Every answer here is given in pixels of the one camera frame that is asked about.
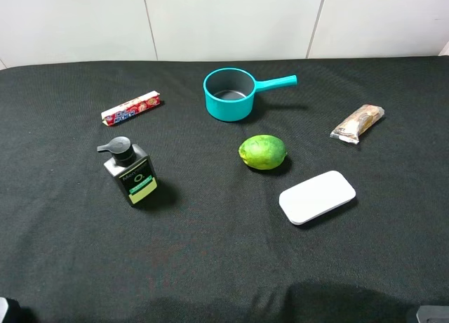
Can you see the black pump lotion bottle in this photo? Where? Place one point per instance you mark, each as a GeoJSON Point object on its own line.
{"type": "Point", "coordinates": [131, 168]}

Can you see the grey object bottom right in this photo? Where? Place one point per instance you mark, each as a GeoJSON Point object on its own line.
{"type": "Point", "coordinates": [432, 314]}

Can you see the white black object bottom left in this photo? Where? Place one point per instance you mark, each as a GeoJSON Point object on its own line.
{"type": "Point", "coordinates": [12, 312]}

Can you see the green lime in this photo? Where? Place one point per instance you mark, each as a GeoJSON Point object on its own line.
{"type": "Point", "coordinates": [263, 152]}

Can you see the white rounded flat case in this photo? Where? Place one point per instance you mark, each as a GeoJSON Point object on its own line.
{"type": "Point", "coordinates": [316, 196]}

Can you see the black table cloth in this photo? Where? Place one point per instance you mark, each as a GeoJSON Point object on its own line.
{"type": "Point", "coordinates": [211, 243]}

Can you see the red Hi-Chew candy pack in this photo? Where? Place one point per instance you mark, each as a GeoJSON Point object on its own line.
{"type": "Point", "coordinates": [130, 108]}

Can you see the clear wrapped snack bar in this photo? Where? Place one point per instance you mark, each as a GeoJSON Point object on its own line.
{"type": "Point", "coordinates": [357, 123]}

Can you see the teal saucepan with handle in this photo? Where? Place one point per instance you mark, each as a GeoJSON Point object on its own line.
{"type": "Point", "coordinates": [230, 92]}

